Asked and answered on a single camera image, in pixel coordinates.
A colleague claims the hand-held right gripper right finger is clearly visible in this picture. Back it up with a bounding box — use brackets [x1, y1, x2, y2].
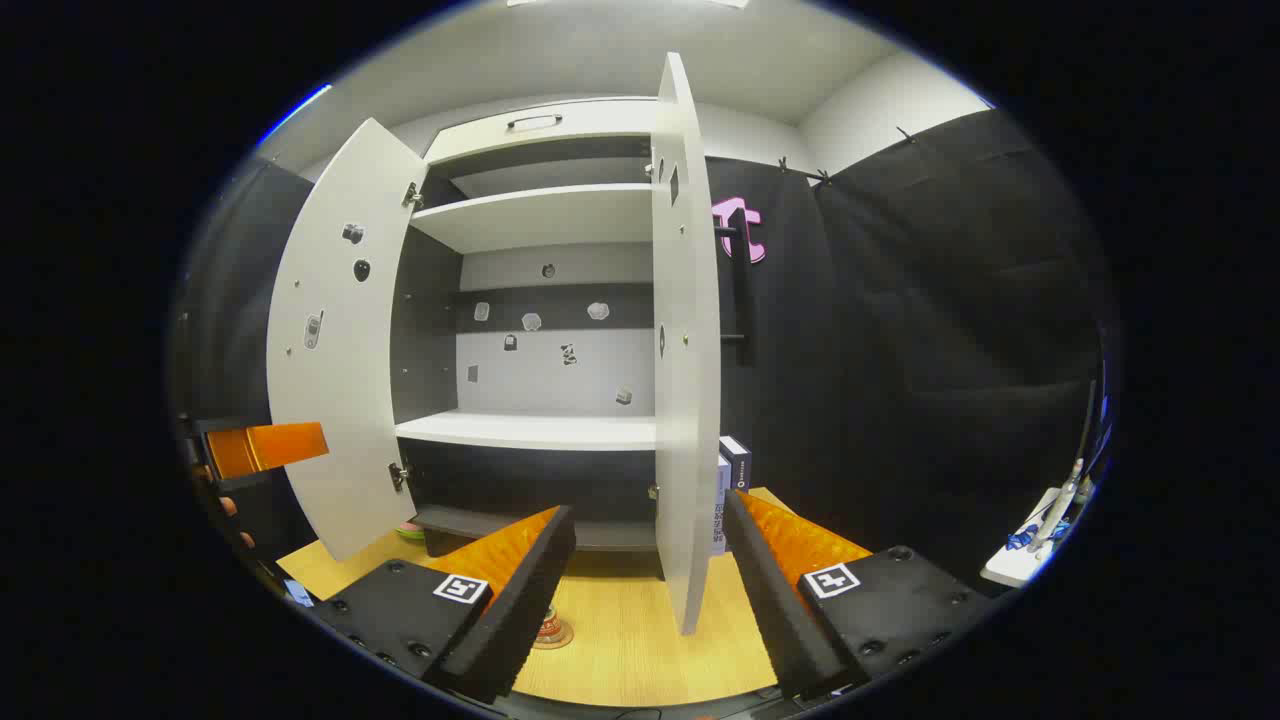
[722, 488, 996, 703]

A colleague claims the white and grey cabinet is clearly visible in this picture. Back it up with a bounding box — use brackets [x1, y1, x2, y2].
[390, 95, 661, 556]

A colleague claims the white printed box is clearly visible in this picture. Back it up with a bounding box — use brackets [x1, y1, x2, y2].
[712, 455, 732, 556]

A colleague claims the white cabinet shelf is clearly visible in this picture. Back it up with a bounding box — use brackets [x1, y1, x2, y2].
[395, 408, 658, 451]
[410, 183, 656, 253]

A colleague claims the dark cardboard box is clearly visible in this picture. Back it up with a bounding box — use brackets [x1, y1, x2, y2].
[720, 435, 753, 491]

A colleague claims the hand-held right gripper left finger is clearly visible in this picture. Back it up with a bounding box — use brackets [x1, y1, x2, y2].
[312, 505, 578, 704]

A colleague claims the black door handle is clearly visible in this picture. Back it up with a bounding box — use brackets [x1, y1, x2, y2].
[715, 208, 758, 366]

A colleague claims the white cabinet flap panel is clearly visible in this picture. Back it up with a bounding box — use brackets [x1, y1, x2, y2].
[425, 97, 658, 166]

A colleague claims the white and blue object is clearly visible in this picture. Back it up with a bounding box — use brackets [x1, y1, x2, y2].
[980, 485, 1093, 589]

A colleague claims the black backdrop cloth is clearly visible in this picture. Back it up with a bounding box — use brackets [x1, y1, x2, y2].
[170, 108, 1111, 601]

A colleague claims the white cable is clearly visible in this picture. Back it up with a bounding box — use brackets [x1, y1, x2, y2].
[1035, 458, 1089, 556]

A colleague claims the white cabinet door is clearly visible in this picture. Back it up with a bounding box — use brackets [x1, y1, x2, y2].
[265, 118, 429, 563]
[650, 52, 723, 637]

